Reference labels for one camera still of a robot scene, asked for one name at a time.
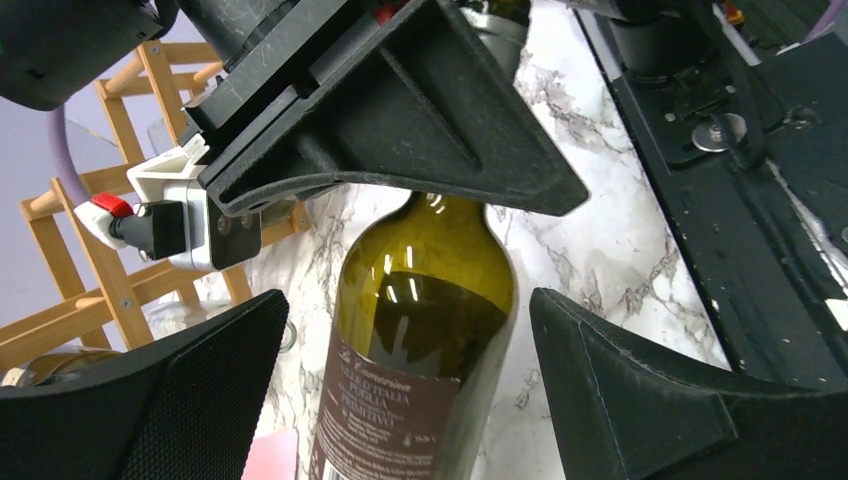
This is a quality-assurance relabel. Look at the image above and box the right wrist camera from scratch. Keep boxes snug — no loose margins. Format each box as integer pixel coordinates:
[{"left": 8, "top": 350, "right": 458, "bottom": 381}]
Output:
[{"left": 74, "top": 134, "right": 262, "bottom": 272}]

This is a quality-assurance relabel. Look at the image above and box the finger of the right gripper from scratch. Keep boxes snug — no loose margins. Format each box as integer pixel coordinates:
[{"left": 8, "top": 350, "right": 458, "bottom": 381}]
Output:
[{"left": 198, "top": 1, "right": 588, "bottom": 216}]

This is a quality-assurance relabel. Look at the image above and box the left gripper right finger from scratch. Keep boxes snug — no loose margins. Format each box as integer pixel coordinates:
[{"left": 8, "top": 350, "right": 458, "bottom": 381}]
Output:
[{"left": 529, "top": 288, "right": 847, "bottom": 479}]

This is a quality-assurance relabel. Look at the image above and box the clear bottle in rack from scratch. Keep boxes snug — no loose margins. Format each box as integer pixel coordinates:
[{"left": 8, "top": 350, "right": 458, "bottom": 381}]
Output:
[{"left": 142, "top": 298, "right": 299, "bottom": 356}]

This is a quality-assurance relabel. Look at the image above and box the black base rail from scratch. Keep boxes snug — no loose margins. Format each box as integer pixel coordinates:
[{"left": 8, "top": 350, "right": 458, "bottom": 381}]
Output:
[{"left": 574, "top": 1, "right": 847, "bottom": 390}]

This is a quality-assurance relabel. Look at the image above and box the dark bottle black cap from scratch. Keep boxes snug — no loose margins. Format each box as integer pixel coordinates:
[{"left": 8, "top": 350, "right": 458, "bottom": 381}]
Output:
[{"left": 1, "top": 345, "right": 121, "bottom": 387}]

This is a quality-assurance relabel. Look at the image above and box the pink clipboard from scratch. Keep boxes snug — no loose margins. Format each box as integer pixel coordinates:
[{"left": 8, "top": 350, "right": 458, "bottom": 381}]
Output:
[{"left": 241, "top": 428, "right": 299, "bottom": 480}]

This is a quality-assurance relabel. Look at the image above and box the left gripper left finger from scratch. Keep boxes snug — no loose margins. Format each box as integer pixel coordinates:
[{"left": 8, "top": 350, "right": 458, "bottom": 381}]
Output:
[{"left": 1, "top": 290, "right": 289, "bottom": 480}]

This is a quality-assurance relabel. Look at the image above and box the dark bottle silver neck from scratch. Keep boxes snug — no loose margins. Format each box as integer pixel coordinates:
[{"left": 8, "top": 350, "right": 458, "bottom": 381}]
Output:
[{"left": 307, "top": 0, "right": 531, "bottom": 480}]

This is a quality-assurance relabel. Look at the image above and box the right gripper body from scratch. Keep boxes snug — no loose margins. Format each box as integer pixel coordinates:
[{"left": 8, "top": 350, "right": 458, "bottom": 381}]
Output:
[{"left": 178, "top": 1, "right": 431, "bottom": 149}]

